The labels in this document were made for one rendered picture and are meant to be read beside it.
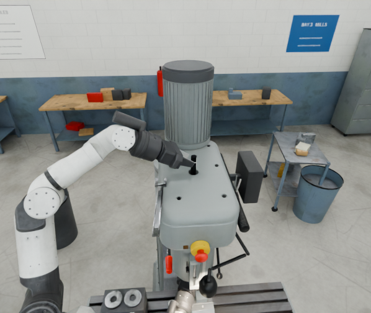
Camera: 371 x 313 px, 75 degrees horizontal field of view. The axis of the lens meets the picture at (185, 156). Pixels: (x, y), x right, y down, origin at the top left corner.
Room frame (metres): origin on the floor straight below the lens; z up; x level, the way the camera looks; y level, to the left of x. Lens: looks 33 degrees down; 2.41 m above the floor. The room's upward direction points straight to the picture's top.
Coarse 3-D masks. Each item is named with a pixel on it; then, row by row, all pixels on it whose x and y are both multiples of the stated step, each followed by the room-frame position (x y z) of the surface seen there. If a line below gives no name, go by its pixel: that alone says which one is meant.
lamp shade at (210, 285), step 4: (204, 276) 0.54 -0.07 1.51; (212, 276) 0.54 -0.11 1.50; (200, 280) 0.53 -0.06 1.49; (204, 280) 0.52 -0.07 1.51; (212, 280) 0.52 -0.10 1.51; (200, 284) 0.51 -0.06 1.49; (204, 284) 0.50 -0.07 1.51; (208, 284) 0.50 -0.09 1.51; (212, 284) 0.50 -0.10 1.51; (216, 284) 0.51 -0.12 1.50; (200, 288) 0.50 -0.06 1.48; (204, 288) 0.50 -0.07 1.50; (208, 288) 0.49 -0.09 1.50; (212, 288) 0.49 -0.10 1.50; (216, 288) 0.50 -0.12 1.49; (200, 292) 0.50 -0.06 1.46; (204, 292) 0.49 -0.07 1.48; (208, 292) 0.49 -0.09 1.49; (212, 292) 0.49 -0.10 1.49; (216, 292) 0.50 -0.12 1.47; (204, 296) 0.49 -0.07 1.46; (208, 296) 0.48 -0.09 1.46; (212, 296) 0.49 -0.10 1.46
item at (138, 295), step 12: (132, 288) 0.72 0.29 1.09; (144, 288) 0.72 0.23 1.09; (108, 300) 0.65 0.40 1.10; (120, 300) 0.65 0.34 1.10; (132, 300) 0.66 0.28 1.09; (144, 300) 0.66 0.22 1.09; (108, 312) 0.60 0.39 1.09; (120, 312) 0.60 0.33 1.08; (132, 312) 0.60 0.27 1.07; (144, 312) 0.61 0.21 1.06
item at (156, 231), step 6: (156, 180) 0.65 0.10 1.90; (156, 186) 0.62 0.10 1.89; (162, 186) 0.61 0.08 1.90; (162, 192) 0.59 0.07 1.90; (156, 198) 0.56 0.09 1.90; (162, 198) 0.56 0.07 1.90; (156, 204) 0.53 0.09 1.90; (156, 210) 0.51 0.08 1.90; (156, 216) 0.48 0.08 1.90; (156, 222) 0.46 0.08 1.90; (156, 228) 0.44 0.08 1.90; (156, 234) 0.42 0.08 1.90
